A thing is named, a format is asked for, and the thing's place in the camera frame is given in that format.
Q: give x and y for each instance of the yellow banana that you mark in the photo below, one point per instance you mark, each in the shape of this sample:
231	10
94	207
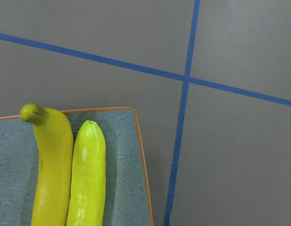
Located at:
88	185
54	138

